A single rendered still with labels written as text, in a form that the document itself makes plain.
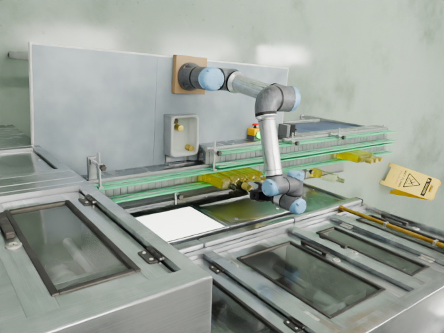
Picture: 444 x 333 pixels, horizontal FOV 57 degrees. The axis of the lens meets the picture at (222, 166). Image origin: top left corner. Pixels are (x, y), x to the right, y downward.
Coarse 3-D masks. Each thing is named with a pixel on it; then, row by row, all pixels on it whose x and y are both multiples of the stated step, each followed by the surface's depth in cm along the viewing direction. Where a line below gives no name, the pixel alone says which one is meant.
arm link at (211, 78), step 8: (192, 72) 209; (200, 72) 204; (208, 72) 202; (216, 72) 204; (192, 80) 209; (200, 80) 204; (208, 80) 202; (216, 80) 205; (224, 80) 209; (200, 88) 209; (208, 88) 204; (216, 88) 206
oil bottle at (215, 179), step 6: (204, 174) 227; (210, 174) 223; (216, 174) 222; (204, 180) 228; (210, 180) 223; (216, 180) 218; (222, 180) 214; (228, 180) 214; (216, 186) 219; (222, 186) 215
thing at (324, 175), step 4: (312, 168) 284; (316, 168) 284; (316, 172) 281; (320, 172) 278; (324, 172) 276; (328, 172) 275; (316, 176) 281; (320, 176) 278; (324, 176) 275; (328, 176) 273; (332, 176) 270; (336, 176) 270; (328, 180) 273; (332, 180) 270; (336, 180) 270; (340, 180) 267; (344, 180) 267
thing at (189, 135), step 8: (184, 120) 227; (192, 120) 227; (184, 128) 228; (192, 128) 228; (176, 136) 227; (184, 136) 230; (192, 136) 229; (176, 144) 228; (184, 144) 231; (192, 144) 230; (176, 152) 226; (184, 152) 227; (192, 152) 228
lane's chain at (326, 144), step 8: (368, 136) 317; (376, 136) 324; (384, 136) 331; (312, 144) 280; (320, 144) 285; (328, 144) 290; (336, 144) 296; (344, 144) 302; (248, 152) 247; (256, 152) 250; (280, 152) 263; (288, 152) 267; (216, 160) 233; (224, 160) 237; (232, 160) 240
